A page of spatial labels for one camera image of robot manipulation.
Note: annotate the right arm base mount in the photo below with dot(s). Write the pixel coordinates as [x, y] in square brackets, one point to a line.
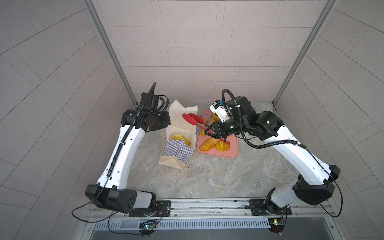
[258, 207]

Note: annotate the small twisted bread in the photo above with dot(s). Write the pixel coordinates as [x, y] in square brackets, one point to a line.
[215, 118]

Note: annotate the right circuit board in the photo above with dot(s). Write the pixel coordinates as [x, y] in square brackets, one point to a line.
[277, 226]

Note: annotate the jam-filled ridged bread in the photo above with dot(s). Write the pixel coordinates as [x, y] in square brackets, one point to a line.
[181, 137]

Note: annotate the left circuit board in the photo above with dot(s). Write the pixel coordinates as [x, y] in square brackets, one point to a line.
[148, 225]

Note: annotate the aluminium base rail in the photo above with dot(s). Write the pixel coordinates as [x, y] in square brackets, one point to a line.
[220, 208]

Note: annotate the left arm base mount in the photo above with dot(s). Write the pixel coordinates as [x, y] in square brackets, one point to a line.
[162, 208]

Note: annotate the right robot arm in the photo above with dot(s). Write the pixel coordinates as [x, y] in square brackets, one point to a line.
[316, 180]

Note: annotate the round ridged bread bottom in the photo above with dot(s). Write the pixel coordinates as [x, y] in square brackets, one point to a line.
[223, 146]

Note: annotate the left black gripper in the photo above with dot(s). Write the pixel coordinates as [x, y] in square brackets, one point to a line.
[166, 121]

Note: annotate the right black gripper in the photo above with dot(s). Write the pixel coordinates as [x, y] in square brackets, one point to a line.
[217, 132]

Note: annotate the pink tray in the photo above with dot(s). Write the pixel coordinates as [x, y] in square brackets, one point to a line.
[231, 153]

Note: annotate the long ridged bread bottom-left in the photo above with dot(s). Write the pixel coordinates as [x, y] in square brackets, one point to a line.
[208, 144]

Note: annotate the red tongs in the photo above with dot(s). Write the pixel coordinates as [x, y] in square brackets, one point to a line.
[194, 119]

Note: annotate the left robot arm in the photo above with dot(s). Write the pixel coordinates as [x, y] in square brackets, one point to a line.
[111, 192]

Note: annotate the circuit board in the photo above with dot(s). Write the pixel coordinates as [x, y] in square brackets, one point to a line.
[277, 226]
[148, 225]

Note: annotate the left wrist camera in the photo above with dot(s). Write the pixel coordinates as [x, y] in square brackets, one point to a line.
[154, 103]

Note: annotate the checkered paper bag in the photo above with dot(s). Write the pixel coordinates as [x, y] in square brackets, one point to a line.
[176, 154]

